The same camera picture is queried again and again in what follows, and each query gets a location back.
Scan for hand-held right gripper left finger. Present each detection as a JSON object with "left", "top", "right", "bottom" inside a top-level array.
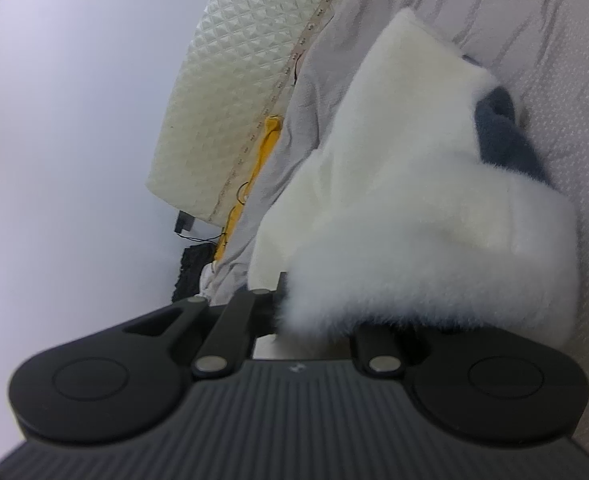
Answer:
[{"left": 123, "top": 272, "right": 291, "bottom": 380}]

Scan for black wall socket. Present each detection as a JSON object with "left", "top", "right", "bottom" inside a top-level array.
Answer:
[{"left": 174, "top": 211, "right": 198, "bottom": 235}]

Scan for yellow cloth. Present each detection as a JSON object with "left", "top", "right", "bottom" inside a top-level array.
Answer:
[{"left": 213, "top": 116, "right": 284, "bottom": 263}]

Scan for black cloth pile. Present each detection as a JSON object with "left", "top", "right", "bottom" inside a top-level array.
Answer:
[{"left": 174, "top": 245, "right": 216, "bottom": 302}]

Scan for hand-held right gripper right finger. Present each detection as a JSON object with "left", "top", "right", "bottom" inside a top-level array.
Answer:
[{"left": 349, "top": 326, "right": 427, "bottom": 379}]

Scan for thin black cable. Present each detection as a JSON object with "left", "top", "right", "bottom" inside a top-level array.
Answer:
[{"left": 174, "top": 180, "right": 249, "bottom": 261}]

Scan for grey blanket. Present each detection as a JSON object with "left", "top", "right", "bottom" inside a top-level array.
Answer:
[{"left": 199, "top": 0, "right": 589, "bottom": 306}]

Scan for white fuzzy blue-striped sweater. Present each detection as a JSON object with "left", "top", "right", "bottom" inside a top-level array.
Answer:
[{"left": 248, "top": 7, "right": 582, "bottom": 348}]

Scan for cream quilted headboard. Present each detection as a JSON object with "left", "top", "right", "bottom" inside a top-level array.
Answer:
[{"left": 145, "top": 0, "right": 370, "bottom": 223}]

